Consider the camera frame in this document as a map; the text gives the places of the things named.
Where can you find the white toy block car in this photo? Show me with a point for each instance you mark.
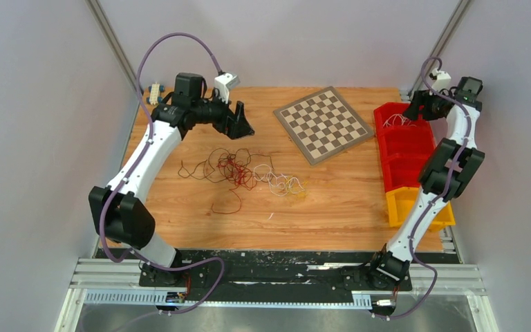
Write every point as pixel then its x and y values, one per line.
pixel 155 93

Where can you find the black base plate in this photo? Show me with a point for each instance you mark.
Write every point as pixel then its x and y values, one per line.
pixel 266 276

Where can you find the yellow bin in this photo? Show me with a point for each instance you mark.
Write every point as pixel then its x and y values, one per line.
pixel 400 202

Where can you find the checkered chessboard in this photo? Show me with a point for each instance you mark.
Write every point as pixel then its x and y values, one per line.
pixel 323 125

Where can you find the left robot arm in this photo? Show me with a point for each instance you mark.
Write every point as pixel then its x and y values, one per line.
pixel 118 209

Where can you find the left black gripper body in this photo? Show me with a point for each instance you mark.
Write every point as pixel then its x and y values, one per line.
pixel 215 113

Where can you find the red bin far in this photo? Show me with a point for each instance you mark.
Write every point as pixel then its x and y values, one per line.
pixel 389 116

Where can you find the red bin middle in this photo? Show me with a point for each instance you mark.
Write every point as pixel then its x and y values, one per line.
pixel 405 140

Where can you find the red bin near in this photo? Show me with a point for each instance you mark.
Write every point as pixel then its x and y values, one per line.
pixel 402 170

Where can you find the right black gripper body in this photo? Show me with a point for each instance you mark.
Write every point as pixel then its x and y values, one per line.
pixel 433 104

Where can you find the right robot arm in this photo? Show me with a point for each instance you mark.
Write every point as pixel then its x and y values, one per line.
pixel 444 176

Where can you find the red bin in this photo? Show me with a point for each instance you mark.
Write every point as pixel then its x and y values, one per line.
pixel 402 170
pixel 405 140
pixel 389 116

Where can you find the aluminium frame rail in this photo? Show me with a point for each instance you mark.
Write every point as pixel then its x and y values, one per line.
pixel 101 281

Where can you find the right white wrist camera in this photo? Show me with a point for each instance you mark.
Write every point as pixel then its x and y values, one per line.
pixel 441 79

